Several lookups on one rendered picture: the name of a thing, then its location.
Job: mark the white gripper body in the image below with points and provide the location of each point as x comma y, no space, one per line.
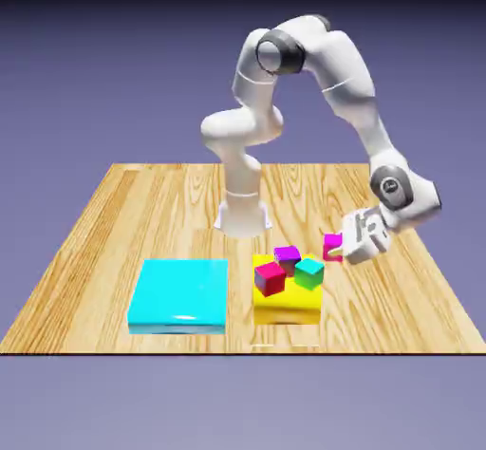
360,243

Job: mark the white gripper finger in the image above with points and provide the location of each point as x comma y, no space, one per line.
335,252

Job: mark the small pink cube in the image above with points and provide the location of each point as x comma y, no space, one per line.
332,243

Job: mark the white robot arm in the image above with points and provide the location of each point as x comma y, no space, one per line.
341,74

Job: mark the small green cube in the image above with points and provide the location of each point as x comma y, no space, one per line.
309,273

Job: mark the small purple cube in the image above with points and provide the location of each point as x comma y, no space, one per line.
287,255

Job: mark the small red cube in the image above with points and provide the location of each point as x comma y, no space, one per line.
270,278

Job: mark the large yellow box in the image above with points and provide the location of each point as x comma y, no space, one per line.
286,303

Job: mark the large cyan box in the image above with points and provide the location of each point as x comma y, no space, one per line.
178,294

